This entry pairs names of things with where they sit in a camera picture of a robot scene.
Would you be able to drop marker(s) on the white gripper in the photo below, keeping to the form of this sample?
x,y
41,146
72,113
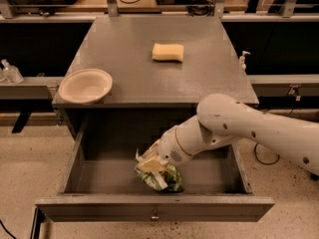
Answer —
x,y
169,147

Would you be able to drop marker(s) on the green jalapeno chip bag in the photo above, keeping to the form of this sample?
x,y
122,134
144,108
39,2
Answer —
x,y
168,180

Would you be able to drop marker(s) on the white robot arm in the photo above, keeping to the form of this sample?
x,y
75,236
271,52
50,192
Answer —
x,y
219,121

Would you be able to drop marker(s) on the open grey top drawer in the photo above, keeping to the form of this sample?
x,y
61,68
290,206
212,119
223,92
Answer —
x,y
100,184

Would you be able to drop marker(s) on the metal drawer knob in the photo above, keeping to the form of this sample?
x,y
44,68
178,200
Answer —
x,y
155,216

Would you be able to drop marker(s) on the grey cabinet with counter top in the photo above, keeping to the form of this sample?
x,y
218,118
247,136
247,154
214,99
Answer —
x,y
123,47

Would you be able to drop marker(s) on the white paper bowl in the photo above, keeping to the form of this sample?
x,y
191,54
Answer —
x,y
85,86

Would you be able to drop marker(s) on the yellow sponge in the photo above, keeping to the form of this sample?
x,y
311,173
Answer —
x,y
168,52

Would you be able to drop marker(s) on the white pump dispenser bottle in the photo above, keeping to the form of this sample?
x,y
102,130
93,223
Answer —
x,y
242,59

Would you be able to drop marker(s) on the clear sanitizer pump bottle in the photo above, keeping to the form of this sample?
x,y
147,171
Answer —
x,y
12,73

